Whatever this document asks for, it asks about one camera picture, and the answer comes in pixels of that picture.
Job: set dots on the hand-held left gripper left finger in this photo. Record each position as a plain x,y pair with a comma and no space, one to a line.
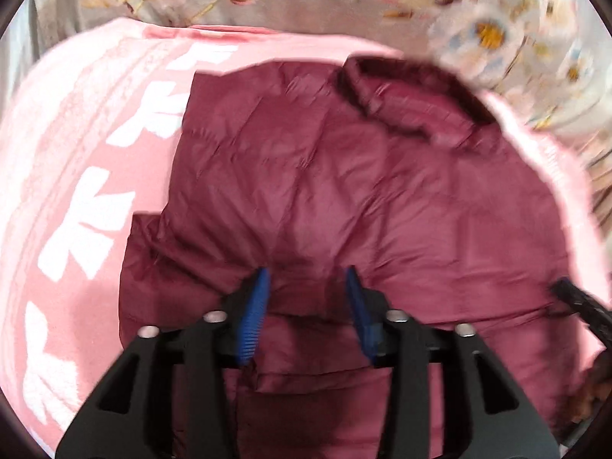
252,315

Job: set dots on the grey cloth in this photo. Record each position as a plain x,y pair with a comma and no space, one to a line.
24,33

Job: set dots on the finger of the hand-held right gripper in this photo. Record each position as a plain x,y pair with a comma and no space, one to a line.
581,306

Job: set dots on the maroon puffer jacket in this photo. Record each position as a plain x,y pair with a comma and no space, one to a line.
373,191

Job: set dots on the pink printed blanket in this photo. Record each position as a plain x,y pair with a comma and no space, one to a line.
71,162

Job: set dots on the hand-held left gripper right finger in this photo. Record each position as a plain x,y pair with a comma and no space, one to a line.
359,315

